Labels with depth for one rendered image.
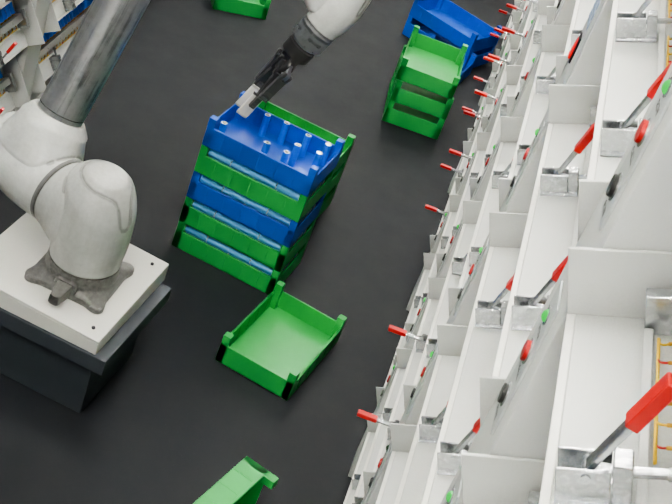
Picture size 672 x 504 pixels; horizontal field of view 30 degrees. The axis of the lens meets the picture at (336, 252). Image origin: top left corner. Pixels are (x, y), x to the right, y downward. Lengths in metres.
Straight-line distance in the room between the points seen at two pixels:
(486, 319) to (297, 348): 1.68
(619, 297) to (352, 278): 2.63
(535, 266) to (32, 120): 1.59
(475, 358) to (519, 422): 0.52
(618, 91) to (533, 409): 0.39
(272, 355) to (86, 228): 0.71
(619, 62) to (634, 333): 0.47
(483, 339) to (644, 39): 0.39
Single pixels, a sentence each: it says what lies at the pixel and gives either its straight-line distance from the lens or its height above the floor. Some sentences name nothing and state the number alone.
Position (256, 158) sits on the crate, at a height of 0.35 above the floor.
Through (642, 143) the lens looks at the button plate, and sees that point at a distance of 0.82.
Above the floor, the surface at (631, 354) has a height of 1.49.
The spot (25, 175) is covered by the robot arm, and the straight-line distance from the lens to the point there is 2.65.
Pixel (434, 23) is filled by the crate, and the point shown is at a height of 0.11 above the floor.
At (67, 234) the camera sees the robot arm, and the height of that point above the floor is 0.39.
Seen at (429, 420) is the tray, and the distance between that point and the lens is 1.59.
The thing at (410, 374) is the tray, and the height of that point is 0.53.
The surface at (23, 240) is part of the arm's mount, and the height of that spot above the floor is 0.25.
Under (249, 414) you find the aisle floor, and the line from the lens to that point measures 2.90.
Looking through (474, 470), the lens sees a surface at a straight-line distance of 0.93.
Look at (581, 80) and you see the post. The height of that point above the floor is 1.35.
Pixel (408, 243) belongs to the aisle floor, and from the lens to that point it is 3.67.
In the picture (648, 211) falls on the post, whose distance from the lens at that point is 0.80.
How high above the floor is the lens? 1.91
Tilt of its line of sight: 33 degrees down
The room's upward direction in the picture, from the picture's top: 21 degrees clockwise
